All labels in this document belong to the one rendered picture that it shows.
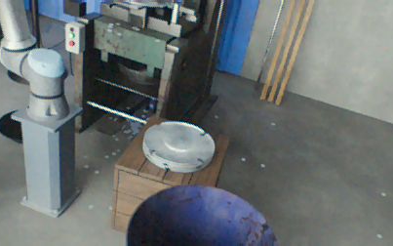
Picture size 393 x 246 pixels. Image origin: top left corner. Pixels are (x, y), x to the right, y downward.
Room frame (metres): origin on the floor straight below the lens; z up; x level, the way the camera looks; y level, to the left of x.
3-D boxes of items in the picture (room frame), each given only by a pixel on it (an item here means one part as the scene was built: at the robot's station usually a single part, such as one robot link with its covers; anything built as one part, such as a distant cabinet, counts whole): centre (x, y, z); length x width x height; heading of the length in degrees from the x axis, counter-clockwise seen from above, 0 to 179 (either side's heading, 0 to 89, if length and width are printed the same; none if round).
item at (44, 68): (1.17, 0.57, 0.62); 0.13 x 0.12 x 0.14; 62
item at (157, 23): (1.93, 0.35, 0.68); 0.45 x 0.30 x 0.06; 76
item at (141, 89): (1.94, 0.34, 0.31); 0.43 x 0.42 x 0.01; 76
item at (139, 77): (1.93, 0.35, 0.36); 0.34 x 0.34 x 0.10
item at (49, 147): (1.17, 0.56, 0.23); 0.19 x 0.19 x 0.45; 78
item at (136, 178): (1.23, 0.05, 0.18); 0.40 x 0.38 x 0.35; 172
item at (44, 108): (1.17, 0.56, 0.50); 0.15 x 0.15 x 0.10
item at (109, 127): (1.80, 0.38, 0.14); 0.59 x 0.10 x 0.05; 166
